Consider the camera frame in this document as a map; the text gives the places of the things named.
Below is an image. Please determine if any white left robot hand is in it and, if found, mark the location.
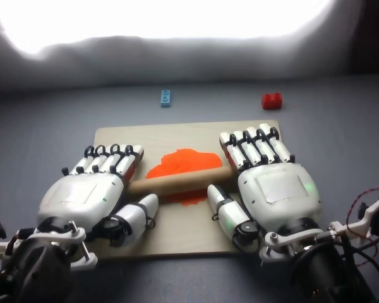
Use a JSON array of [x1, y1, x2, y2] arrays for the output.
[[37, 143, 160, 249]]

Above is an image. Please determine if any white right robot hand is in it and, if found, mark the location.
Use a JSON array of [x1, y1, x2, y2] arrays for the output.
[[207, 122, 323, 253]]

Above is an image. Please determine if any wooden rolling pin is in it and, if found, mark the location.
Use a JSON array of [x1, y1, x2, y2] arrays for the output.
[[128, 166, 238, 195]]

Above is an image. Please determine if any grey table cloth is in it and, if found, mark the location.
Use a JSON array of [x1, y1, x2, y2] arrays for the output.
[[0, 74, 379, 303]]

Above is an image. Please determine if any red toy brick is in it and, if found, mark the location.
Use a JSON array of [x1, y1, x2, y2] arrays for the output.
[[261, 92, 284, 110]]

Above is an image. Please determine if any orange flattened dough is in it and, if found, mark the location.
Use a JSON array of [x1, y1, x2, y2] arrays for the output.
[[145, 149, 224, 208]]

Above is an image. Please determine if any light wooden board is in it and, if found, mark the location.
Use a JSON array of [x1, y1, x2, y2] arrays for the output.
[[91, 119, 280, 261]]

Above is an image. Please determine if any light blue toy brick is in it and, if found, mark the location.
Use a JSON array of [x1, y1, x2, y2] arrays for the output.
[[160, 89, 174, 108]]

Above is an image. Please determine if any white backdrop sheet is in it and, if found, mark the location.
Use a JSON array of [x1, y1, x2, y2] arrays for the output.
[[0, 0, 379, 95]]

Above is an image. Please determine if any red twisted cable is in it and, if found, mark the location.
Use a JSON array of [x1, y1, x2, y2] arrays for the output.
[[352, 187, 379, 272]]

